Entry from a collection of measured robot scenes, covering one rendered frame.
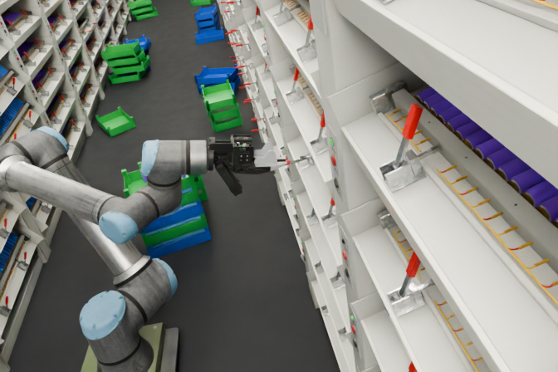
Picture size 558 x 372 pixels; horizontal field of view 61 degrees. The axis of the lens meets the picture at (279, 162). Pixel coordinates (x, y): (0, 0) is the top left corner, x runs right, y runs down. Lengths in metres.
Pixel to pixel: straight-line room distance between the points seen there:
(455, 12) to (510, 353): 0.24
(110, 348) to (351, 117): 1.25
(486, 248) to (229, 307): 1.65
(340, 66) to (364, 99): 0.06
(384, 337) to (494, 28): 0.65
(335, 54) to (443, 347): 0.38
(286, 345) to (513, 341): 1.50
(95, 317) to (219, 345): 0.50
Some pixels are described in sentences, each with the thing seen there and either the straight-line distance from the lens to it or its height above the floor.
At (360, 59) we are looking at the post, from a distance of 0.64.
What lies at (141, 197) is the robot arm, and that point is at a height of 0.81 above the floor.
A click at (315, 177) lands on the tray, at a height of 0.76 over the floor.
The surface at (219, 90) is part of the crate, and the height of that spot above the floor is 0.17.
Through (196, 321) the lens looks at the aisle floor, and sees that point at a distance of 2.03.
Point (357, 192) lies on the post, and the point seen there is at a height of 1.04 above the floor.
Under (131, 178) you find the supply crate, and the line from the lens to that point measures 2.36.
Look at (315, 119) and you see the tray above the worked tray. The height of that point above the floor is 0.96.
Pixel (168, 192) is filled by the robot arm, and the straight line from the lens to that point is 1.30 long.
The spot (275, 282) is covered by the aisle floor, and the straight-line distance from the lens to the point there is 2.07.
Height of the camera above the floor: 1.47
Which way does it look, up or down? 32 degrees down
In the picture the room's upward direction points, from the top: 11 degrees counter-clockwise
